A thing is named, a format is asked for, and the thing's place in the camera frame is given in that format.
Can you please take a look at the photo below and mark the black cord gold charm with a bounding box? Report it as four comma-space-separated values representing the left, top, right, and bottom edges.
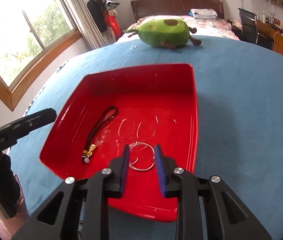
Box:
81, 106, 118, 164

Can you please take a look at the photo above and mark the pink sleeve forearm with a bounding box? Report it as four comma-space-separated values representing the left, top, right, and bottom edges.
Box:
0, 174, 29, 239

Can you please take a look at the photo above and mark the blue bed blanket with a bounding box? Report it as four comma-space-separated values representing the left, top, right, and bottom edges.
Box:
7, 35, 283, 240

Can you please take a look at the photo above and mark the wooden framed window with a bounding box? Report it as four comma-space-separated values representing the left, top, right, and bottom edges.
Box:
0, 0, 82, 111

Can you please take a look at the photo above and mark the coat rack with clothes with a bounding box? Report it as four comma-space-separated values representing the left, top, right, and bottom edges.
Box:
87, 0, 122, 41

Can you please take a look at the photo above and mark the beige curtain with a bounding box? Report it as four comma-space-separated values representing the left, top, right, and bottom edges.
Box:
64, 0, 106, 50

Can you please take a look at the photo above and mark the green avocado plush toy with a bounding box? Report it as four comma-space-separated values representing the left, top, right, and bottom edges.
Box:
126, 18, 202, 49

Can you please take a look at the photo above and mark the wooden desk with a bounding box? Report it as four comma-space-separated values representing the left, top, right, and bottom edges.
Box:
257, 20, 283, 55

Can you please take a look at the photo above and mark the black office chair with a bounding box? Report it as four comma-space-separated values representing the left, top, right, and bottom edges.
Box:
239, 8, 259, 44

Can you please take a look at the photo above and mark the folded blankets stack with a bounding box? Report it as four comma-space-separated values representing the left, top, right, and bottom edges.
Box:
189, 9, 218, 20

